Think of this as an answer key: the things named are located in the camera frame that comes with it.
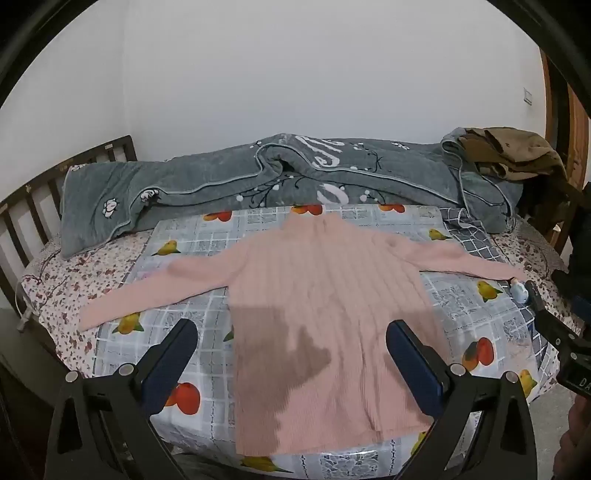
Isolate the pink ribbed knit sweater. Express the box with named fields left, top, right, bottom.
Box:
left=79, top=213, right=524, bottom=456

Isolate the person's right hand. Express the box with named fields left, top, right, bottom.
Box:
left=553, top=396, right=590, bottom=476

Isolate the small doll figurine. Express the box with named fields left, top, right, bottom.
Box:
left=509, top=278, right=530, bottom=305

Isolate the fruit print plastic tablecloth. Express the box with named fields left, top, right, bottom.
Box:
left=82, top=204, right=542, bottom=479

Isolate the grey plaid cloth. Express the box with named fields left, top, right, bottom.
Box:
left=439, top=207, right=510, bottom=264

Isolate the floral bed sheet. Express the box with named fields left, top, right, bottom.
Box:
left=19, top=231, right=151, bottom=376

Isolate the brown jacket pile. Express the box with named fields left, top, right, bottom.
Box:
left=459, top=127, right=566, bottom=182

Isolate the dark wooden headboard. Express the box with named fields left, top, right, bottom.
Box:
left=1, top=135, right=137, bottom=313

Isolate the grey embroidered quilt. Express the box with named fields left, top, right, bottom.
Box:
left=60, top=130, right=523, bottom=258

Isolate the white charging cable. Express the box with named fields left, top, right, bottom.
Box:
left=14, top=276, right=38, bottom=332

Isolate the wooden door frame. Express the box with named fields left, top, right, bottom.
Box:
left=541, top=51, right=590, bottom=188

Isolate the white wall switch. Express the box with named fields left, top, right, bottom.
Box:
left=523, top=88, right=533, bottom=106

